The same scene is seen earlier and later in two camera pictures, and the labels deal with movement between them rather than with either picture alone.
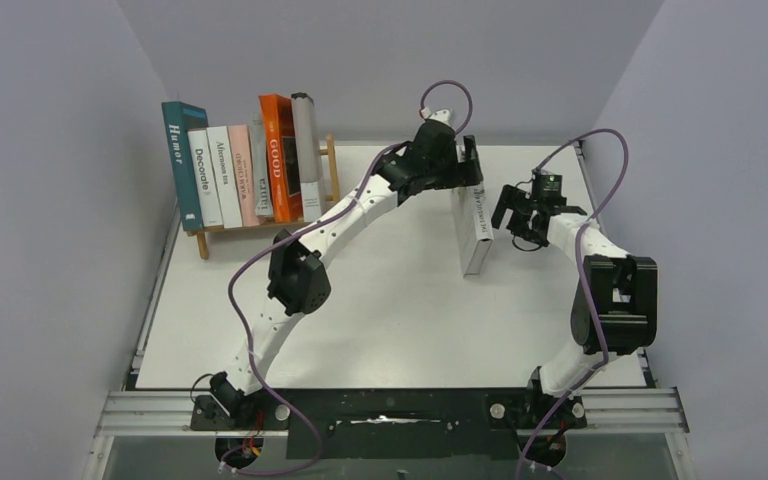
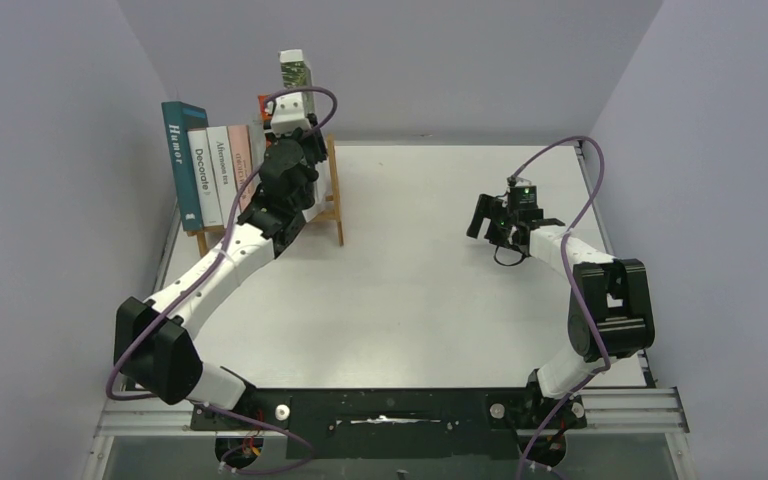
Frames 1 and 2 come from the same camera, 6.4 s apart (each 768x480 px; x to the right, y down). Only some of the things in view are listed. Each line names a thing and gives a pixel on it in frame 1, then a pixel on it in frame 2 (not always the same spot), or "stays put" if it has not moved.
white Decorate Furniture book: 209,207 stays put
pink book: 242,139 stays put
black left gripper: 462,174 to 311,138
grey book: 473,227 to 296,74
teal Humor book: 180,118 stays put
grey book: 262,198 stays put
